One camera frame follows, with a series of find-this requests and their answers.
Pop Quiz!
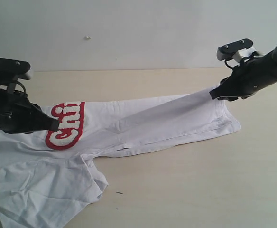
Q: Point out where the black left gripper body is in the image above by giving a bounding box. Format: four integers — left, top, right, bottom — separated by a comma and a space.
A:
0, 77, 40, 134

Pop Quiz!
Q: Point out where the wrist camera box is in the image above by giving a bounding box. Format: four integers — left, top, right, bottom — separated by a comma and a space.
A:
216, 38, 260, 63
0, 58, 33, 80

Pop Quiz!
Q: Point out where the black right camera cable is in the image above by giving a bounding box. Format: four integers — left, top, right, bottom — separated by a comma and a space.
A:
223, 59, 239, 71

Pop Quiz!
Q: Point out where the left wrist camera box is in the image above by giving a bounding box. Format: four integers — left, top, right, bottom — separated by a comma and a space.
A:
0, 58, 33, 80

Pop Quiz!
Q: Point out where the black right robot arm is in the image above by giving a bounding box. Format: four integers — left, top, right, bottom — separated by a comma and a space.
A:
210, 38, 277, 102

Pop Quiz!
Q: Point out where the white t-shirt red Chinese patch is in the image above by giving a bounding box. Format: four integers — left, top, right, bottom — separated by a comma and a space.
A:
0, 90, 240, 228

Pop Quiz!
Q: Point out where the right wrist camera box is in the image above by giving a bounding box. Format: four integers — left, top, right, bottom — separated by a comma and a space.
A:
216, 38, 260, 63

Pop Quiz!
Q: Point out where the black camera cable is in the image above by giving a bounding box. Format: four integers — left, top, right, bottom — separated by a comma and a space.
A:
0, 75, 29, 95
223, 59, 239, 71

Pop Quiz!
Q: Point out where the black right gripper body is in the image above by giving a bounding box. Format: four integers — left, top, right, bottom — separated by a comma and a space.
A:
220, 56, 277, 99

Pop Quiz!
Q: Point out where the black left camera cable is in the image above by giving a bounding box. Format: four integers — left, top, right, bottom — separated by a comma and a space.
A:
0, 75, 29, 95

